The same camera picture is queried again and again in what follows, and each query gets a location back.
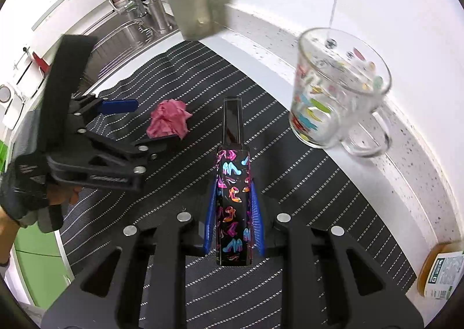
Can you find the white wall socket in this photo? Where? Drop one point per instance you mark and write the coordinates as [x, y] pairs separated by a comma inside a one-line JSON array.
[[21, 59]]

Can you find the pink paper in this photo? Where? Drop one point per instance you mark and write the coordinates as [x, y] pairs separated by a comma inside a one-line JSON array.
[[168, 118]]

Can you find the black white-striped mat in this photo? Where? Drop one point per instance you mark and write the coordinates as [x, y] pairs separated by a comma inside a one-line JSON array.
[[290, 187]]

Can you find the black box colourful shoe print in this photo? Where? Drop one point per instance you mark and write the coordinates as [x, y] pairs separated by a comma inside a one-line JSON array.
[[234, 205]]

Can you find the amber bottle white label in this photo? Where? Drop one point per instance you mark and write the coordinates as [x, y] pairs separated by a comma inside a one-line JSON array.
[[442, 271]]

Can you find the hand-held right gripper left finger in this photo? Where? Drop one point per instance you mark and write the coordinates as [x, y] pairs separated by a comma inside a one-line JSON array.
[[209, 222]]

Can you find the green cabinet door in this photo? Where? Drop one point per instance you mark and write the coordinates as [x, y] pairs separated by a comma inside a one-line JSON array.
[[40, 271]]

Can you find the glass mug colourful print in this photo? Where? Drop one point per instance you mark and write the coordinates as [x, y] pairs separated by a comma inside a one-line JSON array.
[[326, 97]]

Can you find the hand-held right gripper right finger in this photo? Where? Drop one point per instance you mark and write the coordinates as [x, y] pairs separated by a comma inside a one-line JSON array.
[[258, 227]]

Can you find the stainless steel sink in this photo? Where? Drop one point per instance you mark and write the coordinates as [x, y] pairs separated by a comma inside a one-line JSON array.
[[119, 39]]

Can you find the person's left hand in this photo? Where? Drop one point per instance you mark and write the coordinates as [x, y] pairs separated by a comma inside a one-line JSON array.
[[25, 187]]

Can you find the chrome faucet with sprayer head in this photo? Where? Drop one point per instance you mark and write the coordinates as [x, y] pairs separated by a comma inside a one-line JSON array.
[[130, 2]]

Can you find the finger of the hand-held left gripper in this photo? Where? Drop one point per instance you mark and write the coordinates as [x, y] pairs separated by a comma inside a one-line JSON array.
[[119, 106], [108, 165]]

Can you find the white device round dial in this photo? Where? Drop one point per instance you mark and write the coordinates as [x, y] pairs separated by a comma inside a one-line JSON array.
[[7, 98]]

